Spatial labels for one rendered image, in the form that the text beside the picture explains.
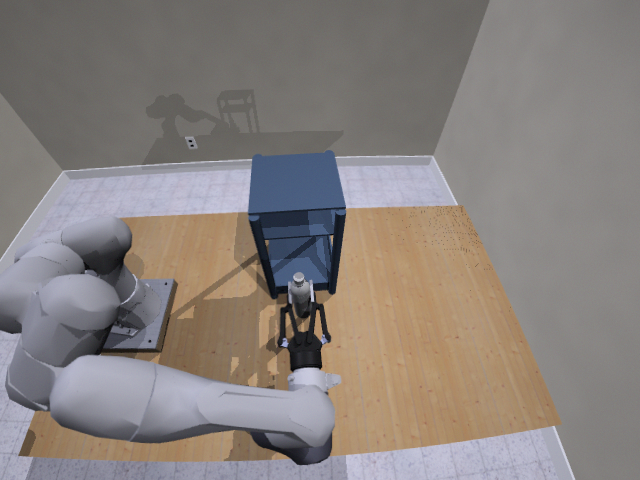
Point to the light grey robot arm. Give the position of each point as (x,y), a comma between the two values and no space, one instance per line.
(122,398)

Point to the blue shelving unit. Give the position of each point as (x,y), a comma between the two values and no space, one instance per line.
(292,202)

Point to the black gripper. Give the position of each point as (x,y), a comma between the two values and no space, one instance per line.
(303,341)

